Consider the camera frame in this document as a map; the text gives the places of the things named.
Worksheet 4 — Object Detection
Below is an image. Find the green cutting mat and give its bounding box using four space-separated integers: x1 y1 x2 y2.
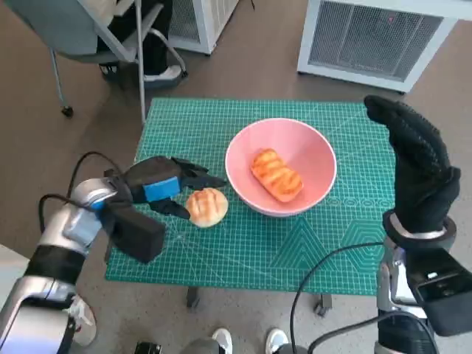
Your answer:
105 97 398 296

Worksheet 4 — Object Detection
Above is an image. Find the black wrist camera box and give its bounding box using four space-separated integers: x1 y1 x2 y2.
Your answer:
99 204 167 265
403 247 472 337

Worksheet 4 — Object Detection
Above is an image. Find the grey office chair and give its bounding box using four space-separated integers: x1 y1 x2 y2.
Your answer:
7 0 187 122

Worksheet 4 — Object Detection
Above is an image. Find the round toy bread bun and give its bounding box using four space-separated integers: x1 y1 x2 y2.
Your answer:
186 187 229 229

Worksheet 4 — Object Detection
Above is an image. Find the long toy bread loaf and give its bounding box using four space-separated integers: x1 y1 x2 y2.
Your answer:
250 147 304 203

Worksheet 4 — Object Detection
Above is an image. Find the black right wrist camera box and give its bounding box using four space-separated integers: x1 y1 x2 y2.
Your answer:
403 247 472 337

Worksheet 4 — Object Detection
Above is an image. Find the small black device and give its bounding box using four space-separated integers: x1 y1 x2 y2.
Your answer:
134 341 163 354

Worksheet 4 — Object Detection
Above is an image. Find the table leg with caster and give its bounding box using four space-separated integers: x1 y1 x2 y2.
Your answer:
186 287 202 310
313 294 333 318

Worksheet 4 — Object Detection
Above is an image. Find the large white mesh cabinet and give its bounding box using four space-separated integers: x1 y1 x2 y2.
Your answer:
296 0 460 93

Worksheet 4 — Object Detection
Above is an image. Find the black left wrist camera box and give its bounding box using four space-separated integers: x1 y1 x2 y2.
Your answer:
99 204 167 265

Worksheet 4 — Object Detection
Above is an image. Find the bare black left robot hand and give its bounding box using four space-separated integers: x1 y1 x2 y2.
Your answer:
121 156 228 221

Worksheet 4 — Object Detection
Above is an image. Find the small white mesh cabinet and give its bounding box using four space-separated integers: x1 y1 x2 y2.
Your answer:
167 0 243 55

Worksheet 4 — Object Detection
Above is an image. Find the white shoe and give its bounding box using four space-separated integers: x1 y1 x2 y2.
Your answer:
265 328 289 354
212 328 233 354

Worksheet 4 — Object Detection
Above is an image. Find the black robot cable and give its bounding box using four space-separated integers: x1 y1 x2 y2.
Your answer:
291 241 386 354
308 311 440 354
38 150 119 213

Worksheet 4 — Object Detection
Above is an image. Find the pink bowl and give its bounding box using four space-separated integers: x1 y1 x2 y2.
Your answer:
224 117 337 218

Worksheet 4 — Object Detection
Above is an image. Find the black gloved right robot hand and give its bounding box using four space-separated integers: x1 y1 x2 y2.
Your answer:
363 94 462 236

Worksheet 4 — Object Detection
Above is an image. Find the seated person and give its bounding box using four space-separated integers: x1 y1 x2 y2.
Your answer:
97 0 189 89

